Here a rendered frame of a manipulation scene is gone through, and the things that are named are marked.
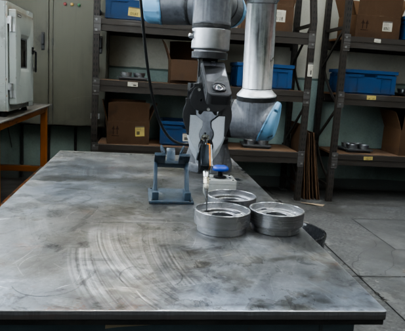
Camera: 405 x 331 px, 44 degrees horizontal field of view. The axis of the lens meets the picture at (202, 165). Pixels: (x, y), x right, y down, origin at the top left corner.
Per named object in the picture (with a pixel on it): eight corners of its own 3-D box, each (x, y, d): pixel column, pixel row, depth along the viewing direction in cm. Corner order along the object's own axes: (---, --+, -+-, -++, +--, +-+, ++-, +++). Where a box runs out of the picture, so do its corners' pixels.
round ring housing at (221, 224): (220, 242, 87) (222, 219, 87) (182, 226, 95) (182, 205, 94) (260, 232, 94) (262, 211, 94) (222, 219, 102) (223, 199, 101)
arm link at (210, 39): (234, 29, 95) (190, 26, 94) (232, 54, 96) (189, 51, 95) (226, 32, 102) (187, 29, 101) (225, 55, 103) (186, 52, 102)
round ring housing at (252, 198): (207, 219, 101) (208, 199, 100) (203, 205, 111) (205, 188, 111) (258, 221, 102) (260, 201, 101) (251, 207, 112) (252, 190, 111)
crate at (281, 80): (281, 88, 490) (283, 66, 486) (292, 90, 453) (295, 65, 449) (228, 85, 483) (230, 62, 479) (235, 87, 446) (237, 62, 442)
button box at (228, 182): (235, 199, 119) (237, 179, 118) (205, 198, 118) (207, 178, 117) (230, 192, 127) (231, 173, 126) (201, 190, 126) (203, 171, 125)
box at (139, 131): (157, 145, 446) (159, 103, 440) (100, 144, 436) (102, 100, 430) (152, 139, 485) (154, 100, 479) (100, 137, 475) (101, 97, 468)
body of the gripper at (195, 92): (220, 112, 107) (224, 54, 104) (228, 116, 98) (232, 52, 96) (184, 110, 106) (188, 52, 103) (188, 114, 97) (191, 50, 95)
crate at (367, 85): (377, 94, 502) (379, 71, 498) (396, 96, 465) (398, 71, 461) (327, 91, 495) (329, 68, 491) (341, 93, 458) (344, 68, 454)
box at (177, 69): (220, 86, 441) (222, 41, 434) (160, 83, 434) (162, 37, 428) (213, 85, 482) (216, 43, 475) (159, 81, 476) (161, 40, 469)
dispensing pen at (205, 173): (200, 207, 94) (199, 127, 101) (197, 214, 98) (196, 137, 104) (212, 207, 94) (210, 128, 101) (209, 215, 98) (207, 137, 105)
